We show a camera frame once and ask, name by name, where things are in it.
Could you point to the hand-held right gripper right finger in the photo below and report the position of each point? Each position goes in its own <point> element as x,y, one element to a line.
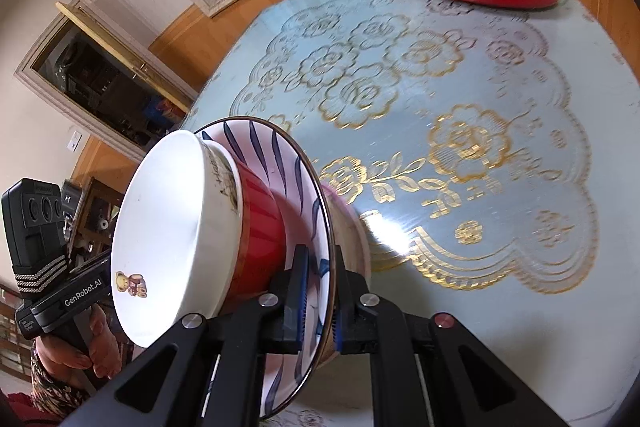
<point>340,327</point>

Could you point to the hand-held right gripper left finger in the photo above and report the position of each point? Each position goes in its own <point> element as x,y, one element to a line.
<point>301,297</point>

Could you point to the red bowl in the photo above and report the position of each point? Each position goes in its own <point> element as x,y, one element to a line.
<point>260,227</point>

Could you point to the blue striped bowl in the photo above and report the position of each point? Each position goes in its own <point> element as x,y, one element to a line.
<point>300,187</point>

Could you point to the small white bowl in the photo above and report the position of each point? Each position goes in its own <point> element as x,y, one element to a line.
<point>170,227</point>

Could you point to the person's left forearm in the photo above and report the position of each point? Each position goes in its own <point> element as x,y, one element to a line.
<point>50,387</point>

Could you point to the person's left hand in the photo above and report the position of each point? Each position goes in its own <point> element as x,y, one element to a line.
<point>60,352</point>

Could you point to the dark wooden cabinet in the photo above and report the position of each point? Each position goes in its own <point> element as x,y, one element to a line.
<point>97,212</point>

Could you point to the wooden door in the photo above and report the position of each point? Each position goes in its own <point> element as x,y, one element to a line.
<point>125,52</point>

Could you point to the gold floral lace tablecloth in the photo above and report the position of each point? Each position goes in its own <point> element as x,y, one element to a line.
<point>450,107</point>

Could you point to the white wall switch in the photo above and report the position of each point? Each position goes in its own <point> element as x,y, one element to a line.
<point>75,142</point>

